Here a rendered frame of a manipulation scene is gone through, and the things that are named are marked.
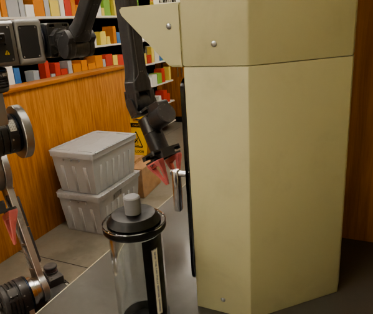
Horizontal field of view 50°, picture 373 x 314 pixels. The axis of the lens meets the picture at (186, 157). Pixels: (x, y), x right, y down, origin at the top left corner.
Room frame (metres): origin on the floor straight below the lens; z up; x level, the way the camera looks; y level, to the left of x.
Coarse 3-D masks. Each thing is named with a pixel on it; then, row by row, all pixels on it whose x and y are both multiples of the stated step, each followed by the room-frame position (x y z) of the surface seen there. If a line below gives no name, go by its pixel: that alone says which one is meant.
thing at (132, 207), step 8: (128, 200) 0.61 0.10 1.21; (136, 200) 0.61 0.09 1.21; (120, 208) 0.64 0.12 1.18; (128, 208) 0.61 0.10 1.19; (136, 208) 0.61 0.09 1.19; (144, 208) 0.63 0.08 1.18; (152, 208) 0.63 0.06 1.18; (112, 216) 0.61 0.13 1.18; (120, 216) 0.61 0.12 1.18; (128, 216) 0.61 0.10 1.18; (136, 216) 0.61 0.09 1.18; (144, 216) 0.60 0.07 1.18; (152, 216) 0.60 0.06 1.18; (160, 216) 0.62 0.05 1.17; (112, 224) 0.60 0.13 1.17; (120, 224) 0.59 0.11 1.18; (128, 224) 0.58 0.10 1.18; (136, 224) 0.58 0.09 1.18; (144, 224) 0.59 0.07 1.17; (152, 224) 0.59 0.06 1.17; (128, 232) 0.58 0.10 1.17
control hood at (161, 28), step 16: (128, 16) 0.72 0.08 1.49; (144, 16) 0.70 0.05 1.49; (160, 16) 0.69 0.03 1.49; (176, 16) 0.68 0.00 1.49; (144, 32) 0.70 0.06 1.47; (160, 32) 0.69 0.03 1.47; (176, 32) 0.68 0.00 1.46; (160, 48) 0.69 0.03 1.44; (176, 48) 0.68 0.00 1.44; (176, 64) 0.68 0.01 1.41
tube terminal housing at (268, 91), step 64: (192, 0) 0.67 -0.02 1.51; (256, 0) 0.63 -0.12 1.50; (320, 0) 0.67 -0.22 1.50; (192, 64) 0.67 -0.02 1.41; (256, 64) 0.63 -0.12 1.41; (320, 64) 0.67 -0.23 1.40; (192, 128) 0.67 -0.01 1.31; (256, 128) 0.63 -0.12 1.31; (320, 128) 0.67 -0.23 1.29; (192, 192) 0.67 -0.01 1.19; (256, 192) 0.63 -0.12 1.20; (320, 192) 0.67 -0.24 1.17; (256, 256) 0.63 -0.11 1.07; (320, 256) 0.68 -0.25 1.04
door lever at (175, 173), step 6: (174, 168) 0.75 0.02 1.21; (174, 174) 0.74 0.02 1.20; (180, 174) 0.74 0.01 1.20; (174, 180) 0.74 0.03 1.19; (180, 180) 0.74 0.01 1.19; (174, 186) 0.74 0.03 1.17; (180, 186) 0.74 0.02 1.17; (174, 192) 0.74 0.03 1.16; (180, 192) 0.74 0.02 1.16; (174, 198) 0.74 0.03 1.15; (180, 198) 0.74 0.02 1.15; (174, 204) 0.74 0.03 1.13; (180, 204) 0.74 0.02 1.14; (174, 210) 0.74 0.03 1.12; (180, 210) 0.74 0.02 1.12
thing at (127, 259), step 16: (160, 224) 0.60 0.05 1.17; (112, 240) 0.58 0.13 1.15; (144, 240) 0.57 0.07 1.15; (112, 256) 0.60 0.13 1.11; (128, 256) 0.58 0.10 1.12; (128, 272) 0.58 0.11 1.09; (128, 288) 0.58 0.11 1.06; (144, 288) 0.58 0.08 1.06; (128, 304) 0.58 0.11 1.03; (144, 304) 0.58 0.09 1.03
